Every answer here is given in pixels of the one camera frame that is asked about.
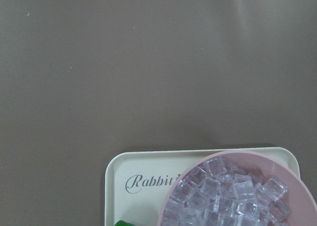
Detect pink bowl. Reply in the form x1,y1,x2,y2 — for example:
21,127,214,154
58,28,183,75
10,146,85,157
157,149,317,226

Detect cream rabbit tray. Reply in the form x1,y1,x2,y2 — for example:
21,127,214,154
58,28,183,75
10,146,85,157
105,147,301,226

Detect green leaf piece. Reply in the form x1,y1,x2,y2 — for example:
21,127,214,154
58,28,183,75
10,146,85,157
114,220,134,226

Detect clear ice cubes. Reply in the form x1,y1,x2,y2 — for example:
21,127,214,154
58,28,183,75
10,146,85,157
159,157,291,226

